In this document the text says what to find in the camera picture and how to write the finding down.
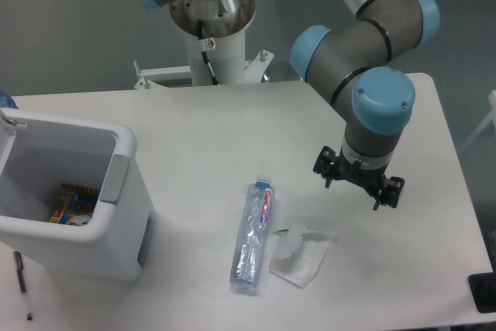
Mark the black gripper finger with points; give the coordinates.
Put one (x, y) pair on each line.
(389, 192)
(325, 165)

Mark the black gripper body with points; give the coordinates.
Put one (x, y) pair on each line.
(370, 179)

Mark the crushed clear plastic bottle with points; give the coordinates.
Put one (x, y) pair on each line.
(252, 234)

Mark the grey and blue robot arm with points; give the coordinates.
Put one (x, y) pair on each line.
(350, 70)

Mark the white open trash can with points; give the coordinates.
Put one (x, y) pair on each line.
(39, 153)

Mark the black device at table edge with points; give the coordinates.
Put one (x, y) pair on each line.
(482, 287)

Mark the colourful snack wrapper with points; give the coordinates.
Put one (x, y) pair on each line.
(75, 205)

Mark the black pen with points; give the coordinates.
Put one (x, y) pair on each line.
(22, 284)

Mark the blue object at left edge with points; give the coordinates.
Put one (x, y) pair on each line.
(6, 101)

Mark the white frame at right edge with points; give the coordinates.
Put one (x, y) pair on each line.
(482, 125)

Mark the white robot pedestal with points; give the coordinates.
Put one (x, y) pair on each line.
(214, 33)

